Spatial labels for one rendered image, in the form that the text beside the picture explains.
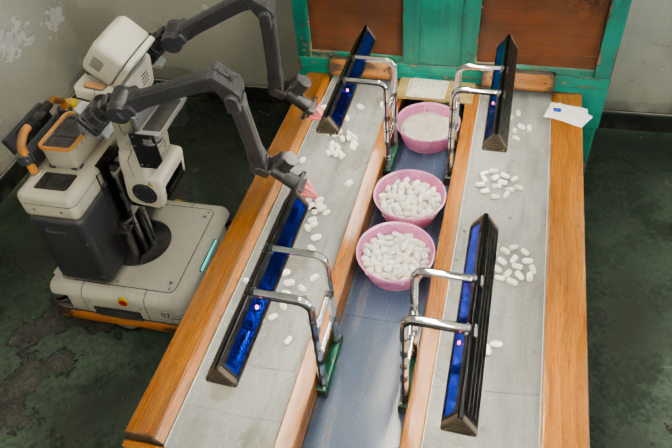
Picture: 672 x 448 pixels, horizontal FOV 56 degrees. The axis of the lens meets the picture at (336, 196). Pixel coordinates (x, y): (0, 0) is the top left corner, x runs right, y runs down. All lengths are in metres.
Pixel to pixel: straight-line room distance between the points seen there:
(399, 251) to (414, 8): 1.07
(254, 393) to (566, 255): 1.08
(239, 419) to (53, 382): 1.38
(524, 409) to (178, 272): 1.62
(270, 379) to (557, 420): 0.80
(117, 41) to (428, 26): 1.27
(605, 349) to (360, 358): 1.28
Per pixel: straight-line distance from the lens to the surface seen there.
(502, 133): 2.12
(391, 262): 2.16
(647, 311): 3.15
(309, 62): 3.02
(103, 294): 2.96
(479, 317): 1.61
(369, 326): 2.09
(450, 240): 2.20
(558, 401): 1.90
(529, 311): 2.08
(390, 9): 2.80
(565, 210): 2.36
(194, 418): 1.94
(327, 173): 2.49
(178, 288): 2.83
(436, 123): 2.73
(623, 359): 2.97
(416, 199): 2.38
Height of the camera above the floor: 2.40
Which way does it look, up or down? 44 degrees down
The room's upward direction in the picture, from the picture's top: 6 degrees counter-clockwise
